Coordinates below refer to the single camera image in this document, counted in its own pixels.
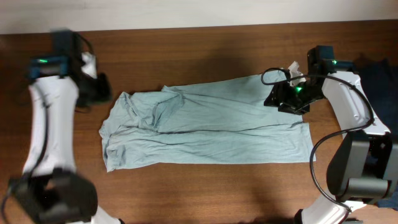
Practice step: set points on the light teal t-shirt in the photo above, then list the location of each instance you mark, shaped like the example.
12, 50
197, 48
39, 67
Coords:
210, 123

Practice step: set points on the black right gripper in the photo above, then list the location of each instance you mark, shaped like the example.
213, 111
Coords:
280, 95

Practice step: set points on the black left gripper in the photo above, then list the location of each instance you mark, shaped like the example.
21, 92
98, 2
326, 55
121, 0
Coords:
96, 88

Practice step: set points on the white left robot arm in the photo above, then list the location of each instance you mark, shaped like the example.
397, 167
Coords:
50, 190

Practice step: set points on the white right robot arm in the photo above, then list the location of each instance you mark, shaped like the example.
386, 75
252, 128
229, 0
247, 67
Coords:
363, 169

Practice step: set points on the dark blue folded garment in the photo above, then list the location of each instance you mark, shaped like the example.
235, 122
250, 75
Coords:
379, 83

